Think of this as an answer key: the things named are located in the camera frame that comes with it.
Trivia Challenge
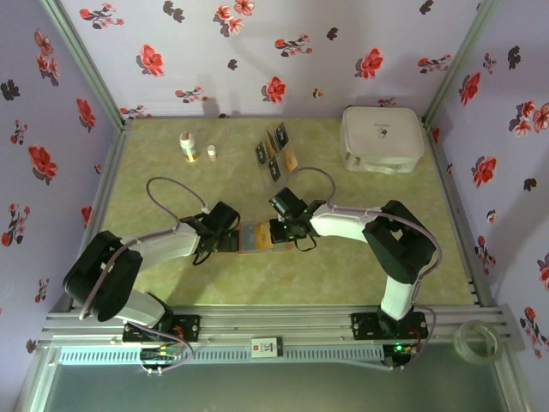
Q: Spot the red white label card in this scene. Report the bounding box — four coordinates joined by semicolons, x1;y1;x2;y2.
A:
250;336;284;360

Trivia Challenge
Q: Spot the large white pill bottle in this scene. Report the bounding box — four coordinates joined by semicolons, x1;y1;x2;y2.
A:
178;131;201;164

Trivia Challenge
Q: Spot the white zippered case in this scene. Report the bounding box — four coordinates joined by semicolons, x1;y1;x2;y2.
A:
340;106;426;175

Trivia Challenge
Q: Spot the small controller board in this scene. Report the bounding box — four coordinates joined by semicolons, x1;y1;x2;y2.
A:
383;341;419;371
139;346;184;377

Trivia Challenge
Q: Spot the clear tape roll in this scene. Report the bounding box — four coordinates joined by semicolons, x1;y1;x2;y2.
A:
453;319;504;367

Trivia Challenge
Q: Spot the left arm grey cable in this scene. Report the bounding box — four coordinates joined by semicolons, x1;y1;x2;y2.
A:
79;176;211;373

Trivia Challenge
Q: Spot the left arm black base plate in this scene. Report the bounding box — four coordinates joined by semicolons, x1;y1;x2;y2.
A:
123;314;202;344

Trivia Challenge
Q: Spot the long aluminium frame rail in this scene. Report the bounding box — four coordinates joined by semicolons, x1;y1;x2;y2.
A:
36;303;527;351

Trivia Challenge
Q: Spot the white slotted cable duct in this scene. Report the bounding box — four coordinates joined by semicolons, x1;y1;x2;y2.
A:
57;345;386;367

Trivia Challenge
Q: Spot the aluminium table side rail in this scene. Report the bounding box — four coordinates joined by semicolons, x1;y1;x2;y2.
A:
68;118;135;312
422;116;490;309

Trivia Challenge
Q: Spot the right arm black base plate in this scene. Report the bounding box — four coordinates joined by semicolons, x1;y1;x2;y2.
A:
350;311;429;342

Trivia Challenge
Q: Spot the aluminium corner post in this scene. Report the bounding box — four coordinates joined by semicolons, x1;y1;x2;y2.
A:
38;0;130;128
422;0;503;125

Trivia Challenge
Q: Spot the short aluminium floor rail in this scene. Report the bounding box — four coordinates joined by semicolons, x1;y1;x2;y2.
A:
492;342;535;412
16;347;61;412

